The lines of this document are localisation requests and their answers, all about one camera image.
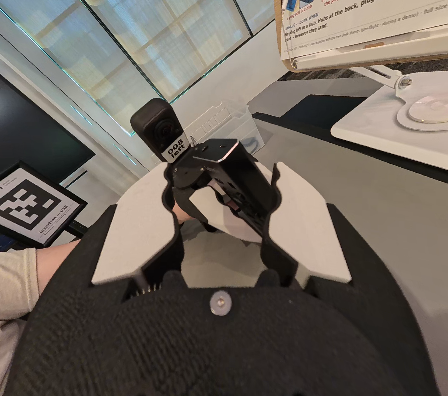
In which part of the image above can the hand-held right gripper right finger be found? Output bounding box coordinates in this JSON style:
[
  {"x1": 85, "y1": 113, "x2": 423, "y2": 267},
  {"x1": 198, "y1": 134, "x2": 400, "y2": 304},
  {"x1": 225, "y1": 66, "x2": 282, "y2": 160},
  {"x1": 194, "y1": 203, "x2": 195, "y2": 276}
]
[{"x1": 262, "y1": 161, "x2": 352, "y2": 283}]

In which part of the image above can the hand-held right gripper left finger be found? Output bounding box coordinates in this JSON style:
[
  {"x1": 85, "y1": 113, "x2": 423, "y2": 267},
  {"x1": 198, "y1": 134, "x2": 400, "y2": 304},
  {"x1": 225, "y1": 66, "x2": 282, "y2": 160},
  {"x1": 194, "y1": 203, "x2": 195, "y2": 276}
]
[{"x1": 92, "y1": 161, "x2": 183, "y2": 286}]

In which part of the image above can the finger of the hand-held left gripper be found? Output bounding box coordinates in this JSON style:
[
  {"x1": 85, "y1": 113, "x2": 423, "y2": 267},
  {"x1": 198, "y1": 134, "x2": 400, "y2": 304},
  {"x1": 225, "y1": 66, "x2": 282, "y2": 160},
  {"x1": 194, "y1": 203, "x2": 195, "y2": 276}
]
[{"x1": 191, "y1": 189, "x2": 264, "y2": 243}]

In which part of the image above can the black multi-port usb hub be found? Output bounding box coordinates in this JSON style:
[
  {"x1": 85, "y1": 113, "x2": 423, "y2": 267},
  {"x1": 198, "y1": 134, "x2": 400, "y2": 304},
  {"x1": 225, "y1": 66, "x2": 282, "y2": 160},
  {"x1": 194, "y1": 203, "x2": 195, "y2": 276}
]
[{"x1": 192, "y1": 138, "x2": 281, "y2": 244}]

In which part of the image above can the clear plastic bin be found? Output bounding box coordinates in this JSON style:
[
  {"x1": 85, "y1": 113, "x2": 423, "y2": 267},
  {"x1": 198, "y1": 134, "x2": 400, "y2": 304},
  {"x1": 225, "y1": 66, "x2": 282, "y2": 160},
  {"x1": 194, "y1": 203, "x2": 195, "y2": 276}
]
[{"x1": 150, "y1": 98, "x2": 262, "y2": 167}]

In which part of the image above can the person's left forearm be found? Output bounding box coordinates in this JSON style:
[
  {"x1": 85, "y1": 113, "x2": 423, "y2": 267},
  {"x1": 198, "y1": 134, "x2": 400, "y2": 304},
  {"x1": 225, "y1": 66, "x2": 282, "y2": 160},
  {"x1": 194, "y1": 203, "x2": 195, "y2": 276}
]
[{"x1": 35, "y1": 238, "x2": 84, "y2": 285}]

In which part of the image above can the person's left hand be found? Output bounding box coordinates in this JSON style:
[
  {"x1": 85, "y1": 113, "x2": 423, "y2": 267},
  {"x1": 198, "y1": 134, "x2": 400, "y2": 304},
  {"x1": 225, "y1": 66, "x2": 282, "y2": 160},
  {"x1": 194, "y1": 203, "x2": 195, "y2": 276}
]
[{"x1": 174, "y1": 203, "x2": 192, "y2": 224}]

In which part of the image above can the framed marker sign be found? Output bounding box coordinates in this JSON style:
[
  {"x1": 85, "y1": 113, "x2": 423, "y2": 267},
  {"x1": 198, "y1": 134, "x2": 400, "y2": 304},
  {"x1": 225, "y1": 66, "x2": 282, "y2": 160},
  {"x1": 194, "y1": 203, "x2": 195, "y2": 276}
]
[{"x1": 0, "y1": 161, "x2": 88, "y2": 249}]

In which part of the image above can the white board stand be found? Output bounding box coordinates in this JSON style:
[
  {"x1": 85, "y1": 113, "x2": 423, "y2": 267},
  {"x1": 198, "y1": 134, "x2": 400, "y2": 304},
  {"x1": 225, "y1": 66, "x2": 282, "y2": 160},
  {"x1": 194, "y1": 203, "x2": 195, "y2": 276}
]
[{"x1": 331, "y1": 64, "x2": 448, "y2": 163}]

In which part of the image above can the large dark screen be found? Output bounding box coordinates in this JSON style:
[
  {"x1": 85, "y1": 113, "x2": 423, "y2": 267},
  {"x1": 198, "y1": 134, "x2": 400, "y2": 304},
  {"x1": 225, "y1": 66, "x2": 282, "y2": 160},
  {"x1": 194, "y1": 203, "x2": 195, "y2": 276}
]
[{"x1": 0, "y1": 74, "x2": 96, "y2": 187}]

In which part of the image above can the frosted glass window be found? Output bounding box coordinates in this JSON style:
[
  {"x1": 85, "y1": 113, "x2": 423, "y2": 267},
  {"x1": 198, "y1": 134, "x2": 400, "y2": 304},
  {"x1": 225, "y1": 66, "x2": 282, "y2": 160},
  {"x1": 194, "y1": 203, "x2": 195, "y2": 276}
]
[{"x1": 0, "y1": 0, "x2": 277, "y2": 139}]

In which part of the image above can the instruction sheet on wooden board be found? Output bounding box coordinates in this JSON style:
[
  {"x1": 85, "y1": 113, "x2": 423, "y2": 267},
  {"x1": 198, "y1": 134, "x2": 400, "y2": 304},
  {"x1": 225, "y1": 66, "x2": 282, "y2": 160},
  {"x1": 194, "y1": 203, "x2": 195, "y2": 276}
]
[{"x1": 270, "y1": 0, "x2": 448, "y2": 74}]

